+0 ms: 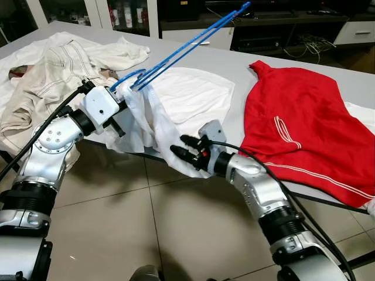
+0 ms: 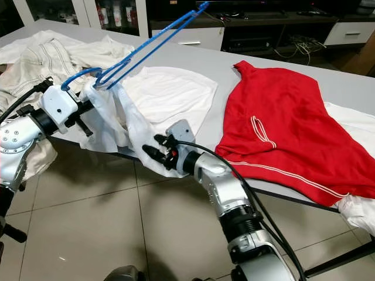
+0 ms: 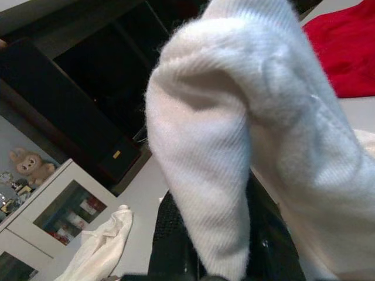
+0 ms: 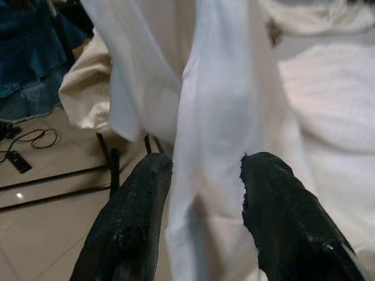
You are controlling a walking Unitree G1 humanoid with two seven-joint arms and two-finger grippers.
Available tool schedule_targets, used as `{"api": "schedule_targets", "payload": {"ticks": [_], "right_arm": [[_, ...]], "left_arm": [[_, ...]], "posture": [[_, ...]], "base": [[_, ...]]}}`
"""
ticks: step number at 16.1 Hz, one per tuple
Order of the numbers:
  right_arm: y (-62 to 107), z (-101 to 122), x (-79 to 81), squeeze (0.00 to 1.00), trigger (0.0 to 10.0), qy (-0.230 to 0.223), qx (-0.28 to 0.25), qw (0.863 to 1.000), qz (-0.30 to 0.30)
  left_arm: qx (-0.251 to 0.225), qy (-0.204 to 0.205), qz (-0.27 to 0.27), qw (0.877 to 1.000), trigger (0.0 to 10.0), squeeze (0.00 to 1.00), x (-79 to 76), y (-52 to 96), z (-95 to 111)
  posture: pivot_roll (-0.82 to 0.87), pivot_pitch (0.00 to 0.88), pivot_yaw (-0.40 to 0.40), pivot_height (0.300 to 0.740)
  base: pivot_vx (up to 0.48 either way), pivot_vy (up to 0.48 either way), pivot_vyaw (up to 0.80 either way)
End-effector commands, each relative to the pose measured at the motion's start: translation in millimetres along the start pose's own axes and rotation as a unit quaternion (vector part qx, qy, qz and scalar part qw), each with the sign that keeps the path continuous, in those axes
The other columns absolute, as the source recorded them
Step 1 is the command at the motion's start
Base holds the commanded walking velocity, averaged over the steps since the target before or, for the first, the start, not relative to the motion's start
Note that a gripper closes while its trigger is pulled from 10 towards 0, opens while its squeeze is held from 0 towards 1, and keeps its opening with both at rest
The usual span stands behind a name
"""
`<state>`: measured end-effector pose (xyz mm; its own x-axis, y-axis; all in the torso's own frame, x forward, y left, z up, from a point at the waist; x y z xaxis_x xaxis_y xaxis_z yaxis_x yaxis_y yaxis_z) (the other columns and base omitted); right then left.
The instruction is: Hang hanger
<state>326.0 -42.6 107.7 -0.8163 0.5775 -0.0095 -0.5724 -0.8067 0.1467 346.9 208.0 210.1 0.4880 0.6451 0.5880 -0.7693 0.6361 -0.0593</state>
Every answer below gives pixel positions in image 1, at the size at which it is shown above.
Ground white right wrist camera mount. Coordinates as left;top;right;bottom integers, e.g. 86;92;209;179
198;120;228;150

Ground black table leg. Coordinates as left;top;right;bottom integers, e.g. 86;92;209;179
346;251;375;271

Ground red shirt white stripes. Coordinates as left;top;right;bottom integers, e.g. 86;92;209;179
237;60;375;208

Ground white t-shirt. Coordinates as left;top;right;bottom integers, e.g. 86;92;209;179
107;66;236;179

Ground black tv stand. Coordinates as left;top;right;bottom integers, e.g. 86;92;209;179
158;0;375;62

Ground cream white jeans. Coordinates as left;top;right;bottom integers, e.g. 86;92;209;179
0;40;121;173

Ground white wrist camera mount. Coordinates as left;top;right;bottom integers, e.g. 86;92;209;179
198;120;228;150
80;86;121;126

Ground grey robot foot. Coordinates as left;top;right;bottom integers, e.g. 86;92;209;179
130;265;162;281

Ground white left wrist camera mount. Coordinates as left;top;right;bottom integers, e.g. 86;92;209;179
80;86;121;126

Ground small white shirt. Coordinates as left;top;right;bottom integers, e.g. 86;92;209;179
88;36;150;74

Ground white glass door cabinet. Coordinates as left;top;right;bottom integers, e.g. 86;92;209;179
29;0;159;39

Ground white drawer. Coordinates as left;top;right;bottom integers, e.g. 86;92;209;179
161;26;235;50
333;22;375;46

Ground blue wire hanger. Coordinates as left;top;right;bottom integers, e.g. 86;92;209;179
109;1;253;93

